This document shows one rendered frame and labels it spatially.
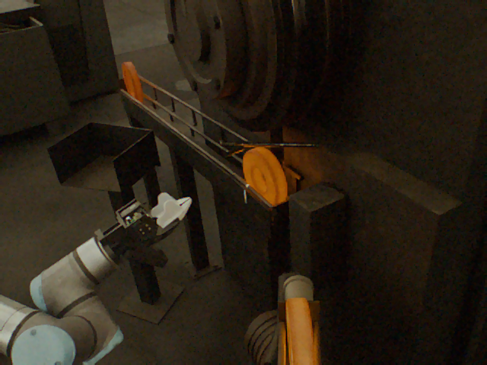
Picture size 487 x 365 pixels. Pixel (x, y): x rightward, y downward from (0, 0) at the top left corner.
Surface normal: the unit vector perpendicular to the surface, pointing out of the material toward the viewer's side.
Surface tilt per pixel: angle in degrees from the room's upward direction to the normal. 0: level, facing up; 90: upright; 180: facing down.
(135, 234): 90
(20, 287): 0
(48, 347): 52
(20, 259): 0
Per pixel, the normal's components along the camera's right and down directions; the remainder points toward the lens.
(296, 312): -0.07, -0.86
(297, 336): -0.07, -0.52
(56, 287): 0.07, -0.26
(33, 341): -0.08, -0.09
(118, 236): 0.50, 0.44
